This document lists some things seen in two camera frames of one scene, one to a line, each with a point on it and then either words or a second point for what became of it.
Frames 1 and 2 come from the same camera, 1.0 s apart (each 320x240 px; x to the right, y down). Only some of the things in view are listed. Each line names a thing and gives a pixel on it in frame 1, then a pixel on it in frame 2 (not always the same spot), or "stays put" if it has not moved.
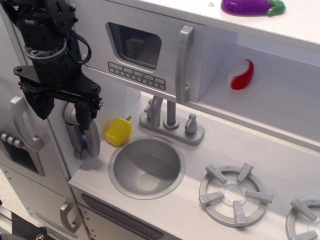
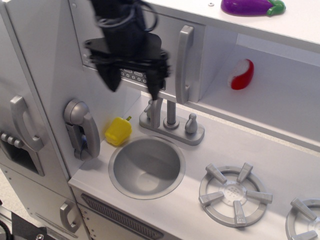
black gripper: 63,78 to 131,48
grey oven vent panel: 122,216 stays put
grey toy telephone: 86,146 stays put
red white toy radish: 241,74 stays put
